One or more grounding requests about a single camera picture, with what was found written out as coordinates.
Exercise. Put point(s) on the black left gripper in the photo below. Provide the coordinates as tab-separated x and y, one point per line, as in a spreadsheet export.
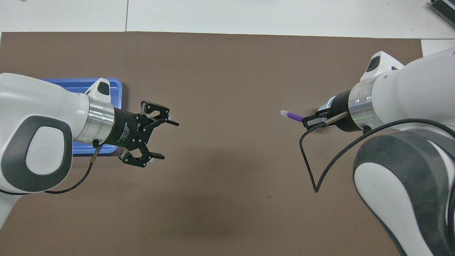
128	129

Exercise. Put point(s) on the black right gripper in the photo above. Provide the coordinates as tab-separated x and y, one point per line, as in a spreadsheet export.
343	106

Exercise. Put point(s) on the purple pen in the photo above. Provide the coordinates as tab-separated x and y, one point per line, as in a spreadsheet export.
295	116

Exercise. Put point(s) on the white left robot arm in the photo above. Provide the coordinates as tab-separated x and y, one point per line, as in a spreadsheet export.
35	106

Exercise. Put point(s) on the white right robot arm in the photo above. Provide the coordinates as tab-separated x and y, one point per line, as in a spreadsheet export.
408	106

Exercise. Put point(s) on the blue plastic tray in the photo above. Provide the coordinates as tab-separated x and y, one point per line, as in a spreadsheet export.
71	85

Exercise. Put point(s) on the brown table mat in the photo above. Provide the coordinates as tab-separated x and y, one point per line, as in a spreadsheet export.
227	71

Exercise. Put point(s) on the grey ribbed device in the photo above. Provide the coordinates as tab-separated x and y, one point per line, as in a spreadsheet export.
446	9

